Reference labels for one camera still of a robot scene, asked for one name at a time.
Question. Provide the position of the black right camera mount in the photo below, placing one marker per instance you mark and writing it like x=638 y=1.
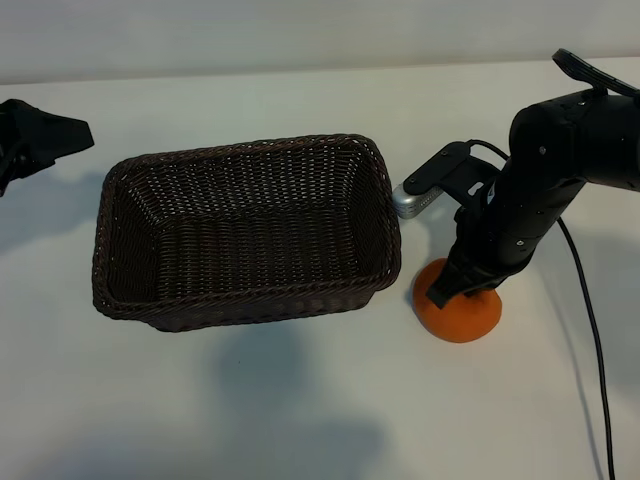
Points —
x=450 y=170

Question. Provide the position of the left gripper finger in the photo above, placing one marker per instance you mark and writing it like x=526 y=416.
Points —
x=12 y=170
x=50 y=135

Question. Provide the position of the dark brown wicker basket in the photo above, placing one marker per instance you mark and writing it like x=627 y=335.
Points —
x=240 y=235

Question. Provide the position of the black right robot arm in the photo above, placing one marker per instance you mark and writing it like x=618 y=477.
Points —
x=575 y=135

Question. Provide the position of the orange fruit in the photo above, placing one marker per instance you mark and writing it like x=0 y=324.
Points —
x=460 y=325

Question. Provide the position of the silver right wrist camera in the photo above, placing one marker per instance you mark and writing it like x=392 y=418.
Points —
x=412 y=202

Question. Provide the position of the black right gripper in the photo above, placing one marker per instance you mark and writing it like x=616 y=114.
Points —
x=510 y=225

